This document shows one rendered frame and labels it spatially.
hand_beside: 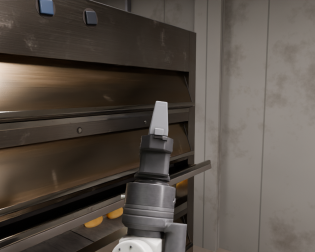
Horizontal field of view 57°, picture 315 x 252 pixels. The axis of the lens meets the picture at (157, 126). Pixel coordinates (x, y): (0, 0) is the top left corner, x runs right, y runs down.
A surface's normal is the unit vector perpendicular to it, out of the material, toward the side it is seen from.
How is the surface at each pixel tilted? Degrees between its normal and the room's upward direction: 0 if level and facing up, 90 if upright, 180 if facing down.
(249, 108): 90
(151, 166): 68
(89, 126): 90
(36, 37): 90
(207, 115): 90
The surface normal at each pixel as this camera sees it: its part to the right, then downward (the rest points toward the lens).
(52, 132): 0.79, 0.07
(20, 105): 0.74, -0.27
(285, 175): -0.56, 0.10
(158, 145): 0.08, -0.27
